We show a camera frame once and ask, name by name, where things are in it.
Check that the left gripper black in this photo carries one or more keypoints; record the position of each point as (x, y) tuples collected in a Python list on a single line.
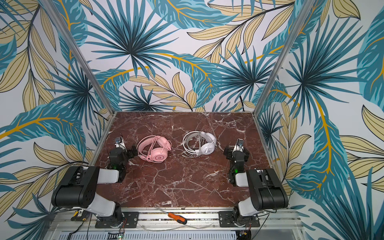
[(128, 153)]

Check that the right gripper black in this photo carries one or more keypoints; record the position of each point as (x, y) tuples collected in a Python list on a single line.
[(236, 153)]

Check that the pink headphones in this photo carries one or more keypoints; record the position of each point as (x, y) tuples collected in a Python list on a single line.
[(154, 149)]

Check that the white headphones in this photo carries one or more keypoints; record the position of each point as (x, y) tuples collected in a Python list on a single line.
[(206, 143)]

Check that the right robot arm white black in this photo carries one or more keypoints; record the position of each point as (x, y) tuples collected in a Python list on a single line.
[(266, 191)]

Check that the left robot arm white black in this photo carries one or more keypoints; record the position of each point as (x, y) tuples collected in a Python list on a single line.
[(78, 190)]

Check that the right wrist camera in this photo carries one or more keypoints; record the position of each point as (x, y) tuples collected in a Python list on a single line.
[(239, 144)]

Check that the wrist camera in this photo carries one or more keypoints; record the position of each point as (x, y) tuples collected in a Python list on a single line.
[(119, 143), (239, 144)]

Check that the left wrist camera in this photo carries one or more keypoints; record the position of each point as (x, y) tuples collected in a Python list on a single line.
[(119, 143)]

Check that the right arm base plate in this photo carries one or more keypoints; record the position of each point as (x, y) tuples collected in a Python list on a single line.
[(232, 219)]

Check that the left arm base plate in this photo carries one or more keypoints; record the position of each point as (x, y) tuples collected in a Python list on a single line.
[(127, 220)]

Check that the aluminium front rail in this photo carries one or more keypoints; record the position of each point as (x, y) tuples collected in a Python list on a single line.
[(207, 218)]

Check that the orange handled screwdriver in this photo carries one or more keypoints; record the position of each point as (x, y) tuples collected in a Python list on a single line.
[(178, 218)]

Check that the left aluminium frame post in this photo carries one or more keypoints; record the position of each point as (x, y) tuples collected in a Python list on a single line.
[(59, 22)]

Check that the aluminium frame post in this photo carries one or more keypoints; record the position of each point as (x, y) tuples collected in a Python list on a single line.
[(59, 22), (298, 23)]

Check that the right aluminium frame post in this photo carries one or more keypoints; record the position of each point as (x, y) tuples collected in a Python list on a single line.
[(298, 23)]

